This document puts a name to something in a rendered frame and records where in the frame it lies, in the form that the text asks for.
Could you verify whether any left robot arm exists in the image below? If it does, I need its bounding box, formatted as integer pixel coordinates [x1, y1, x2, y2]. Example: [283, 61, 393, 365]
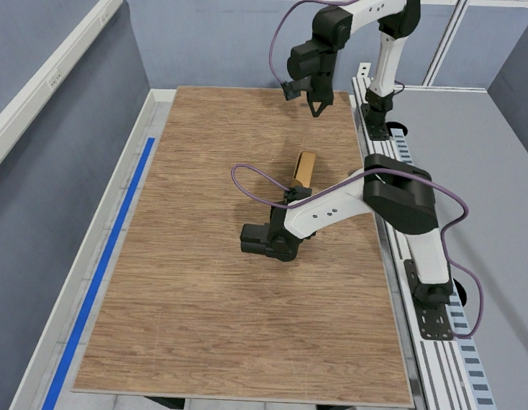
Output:
[240, 153, 454, 341]

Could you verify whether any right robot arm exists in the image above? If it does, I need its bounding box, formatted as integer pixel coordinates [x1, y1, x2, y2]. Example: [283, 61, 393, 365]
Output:
[287, 0, 421, 141]

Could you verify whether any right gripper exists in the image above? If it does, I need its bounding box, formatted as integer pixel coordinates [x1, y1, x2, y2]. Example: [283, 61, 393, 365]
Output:
[283, 71, 334, 117]

